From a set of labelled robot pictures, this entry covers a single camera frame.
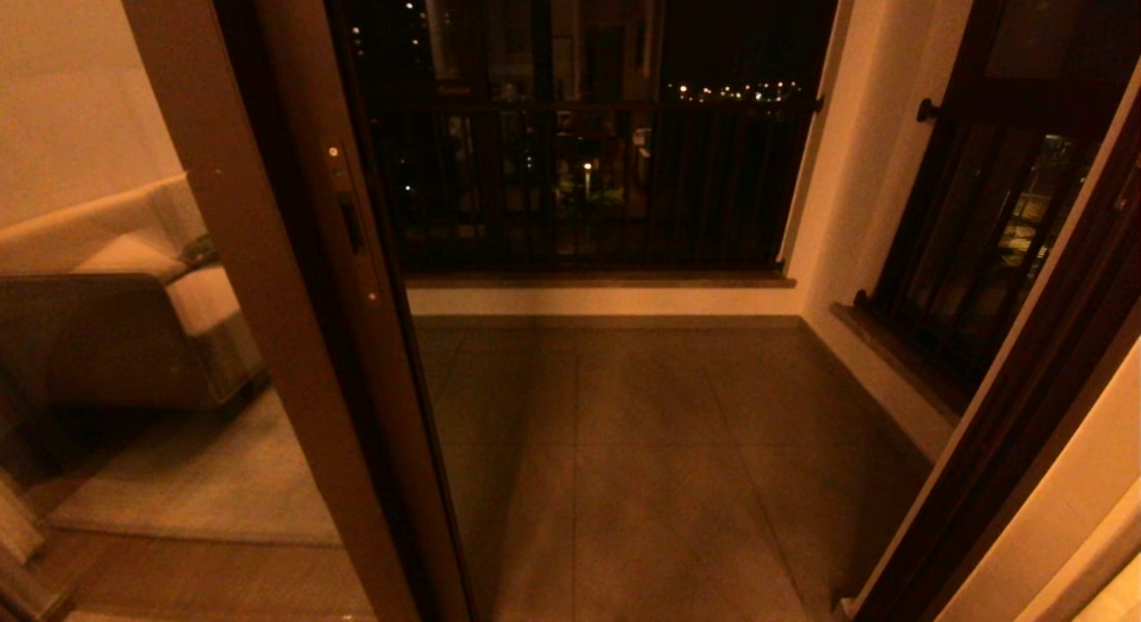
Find brown stone side window sill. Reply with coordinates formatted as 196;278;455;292
829;301;968;427

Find brown framed sliding glass door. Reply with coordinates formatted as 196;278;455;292
214;0;478;622

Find black metal balcony railing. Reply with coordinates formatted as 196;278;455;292
370;92;825;271

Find brown framed fixed glass panel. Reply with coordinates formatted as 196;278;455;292
0;0;420;622

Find dark brown side window frame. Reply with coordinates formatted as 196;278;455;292
945;0;1141;133

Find beige sofa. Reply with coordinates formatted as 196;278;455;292
0;172;264;409

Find black metal side window railing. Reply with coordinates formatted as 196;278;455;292
856;96;1106;382

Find beige sofa cushion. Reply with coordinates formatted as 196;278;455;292
71;233;190;284

